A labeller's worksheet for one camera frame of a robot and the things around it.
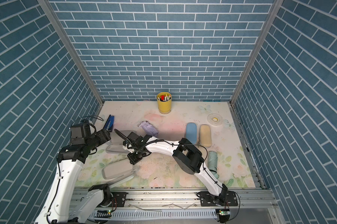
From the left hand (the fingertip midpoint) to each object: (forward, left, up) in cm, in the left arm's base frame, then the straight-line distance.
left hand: (108, 134), depth 76 cm
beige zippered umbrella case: (+10, -59, -18) cm, 62 cm away
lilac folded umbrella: (+16, -18, -18) cm, 30 cm away
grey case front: (-15, -5, -17) cm, 24 cm away
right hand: (-9, -10, -18) cm, 23 cm away
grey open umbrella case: (+4, +3, -22) cm, 22 cm away
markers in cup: (+37, -29, -7) cm, 48 cm away
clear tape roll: (+27, -69, -20) cm, 77 cm away
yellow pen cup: (+36, -29, -10) cm, 47 cm away
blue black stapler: (+20, +12, -19) cm, 30 cm away
